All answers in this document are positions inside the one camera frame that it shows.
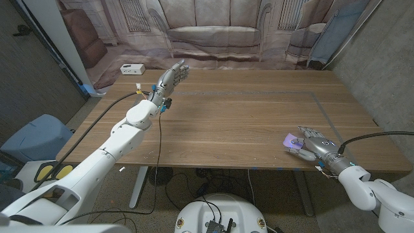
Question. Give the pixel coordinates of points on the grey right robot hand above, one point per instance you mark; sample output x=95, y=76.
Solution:
x=321, y=147

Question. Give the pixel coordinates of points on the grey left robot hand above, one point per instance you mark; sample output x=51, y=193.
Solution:
x=166, y=82

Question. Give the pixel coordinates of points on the purple sticker with yellow dot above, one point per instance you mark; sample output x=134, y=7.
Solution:
x=287, y=139

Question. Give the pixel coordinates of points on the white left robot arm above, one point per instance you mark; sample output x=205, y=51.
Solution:
x=93, y=168

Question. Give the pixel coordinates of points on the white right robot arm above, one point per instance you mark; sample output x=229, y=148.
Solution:
x=388, y=200

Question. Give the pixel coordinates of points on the white power box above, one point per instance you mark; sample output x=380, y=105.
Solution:
x=132, y=69

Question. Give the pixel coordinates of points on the grey table leg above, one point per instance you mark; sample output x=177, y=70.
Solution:
x=304, y=194

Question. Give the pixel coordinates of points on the printed sofa room backdrop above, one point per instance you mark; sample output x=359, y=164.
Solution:
x=213, y=32

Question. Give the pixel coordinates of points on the blue tape strip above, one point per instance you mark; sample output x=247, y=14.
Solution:
x=86, y=89

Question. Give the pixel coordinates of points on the round black floor fan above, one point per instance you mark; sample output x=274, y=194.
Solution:
x=166, y=176

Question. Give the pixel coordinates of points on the white table leg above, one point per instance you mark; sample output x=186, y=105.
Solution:
x=139, y=187

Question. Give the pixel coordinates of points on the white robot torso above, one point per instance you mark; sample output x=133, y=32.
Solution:
x=226, y=207

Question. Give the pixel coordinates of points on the black antenna module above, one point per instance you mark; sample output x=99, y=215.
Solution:
x=215, y=226

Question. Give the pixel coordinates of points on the blue padded chair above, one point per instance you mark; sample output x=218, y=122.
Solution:
x=35, y=139

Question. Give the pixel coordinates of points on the black yellow foot pedal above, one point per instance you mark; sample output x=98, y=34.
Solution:
x=45, y=172

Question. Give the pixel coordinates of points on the person leg in jeans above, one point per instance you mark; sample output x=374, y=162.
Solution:
x=9, y=194

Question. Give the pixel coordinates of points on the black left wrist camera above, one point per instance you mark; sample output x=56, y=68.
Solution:
x=167, y=103

